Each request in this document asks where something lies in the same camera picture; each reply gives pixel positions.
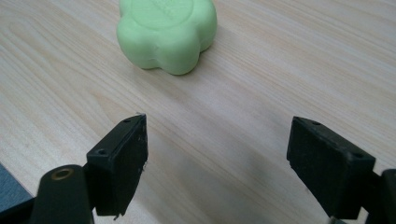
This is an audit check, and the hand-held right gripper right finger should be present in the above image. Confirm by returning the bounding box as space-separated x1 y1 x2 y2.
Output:
286 116 377 220

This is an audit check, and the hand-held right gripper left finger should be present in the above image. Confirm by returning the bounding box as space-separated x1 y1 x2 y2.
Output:
85 113 149 217

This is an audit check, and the green flower-shaped soap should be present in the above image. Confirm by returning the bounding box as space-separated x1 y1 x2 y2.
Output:
116 0 219 77

